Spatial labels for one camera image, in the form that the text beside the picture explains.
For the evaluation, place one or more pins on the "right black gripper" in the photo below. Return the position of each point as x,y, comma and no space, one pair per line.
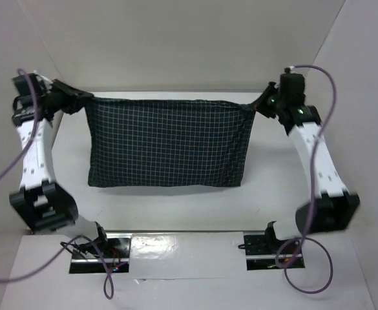
267,101

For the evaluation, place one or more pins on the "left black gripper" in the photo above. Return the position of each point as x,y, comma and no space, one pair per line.
75,99

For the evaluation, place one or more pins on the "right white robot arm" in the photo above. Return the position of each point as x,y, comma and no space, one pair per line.
331,205

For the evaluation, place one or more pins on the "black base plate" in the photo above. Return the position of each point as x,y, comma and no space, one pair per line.
86,260
261,256

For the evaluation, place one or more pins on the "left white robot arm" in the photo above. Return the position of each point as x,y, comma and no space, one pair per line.
40,201

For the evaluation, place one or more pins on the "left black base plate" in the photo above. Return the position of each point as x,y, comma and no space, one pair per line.
86,260

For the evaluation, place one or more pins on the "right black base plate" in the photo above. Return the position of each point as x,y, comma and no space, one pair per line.
261,256

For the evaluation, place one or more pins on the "dark checkered pillowcase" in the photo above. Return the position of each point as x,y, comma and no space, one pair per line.
167,143

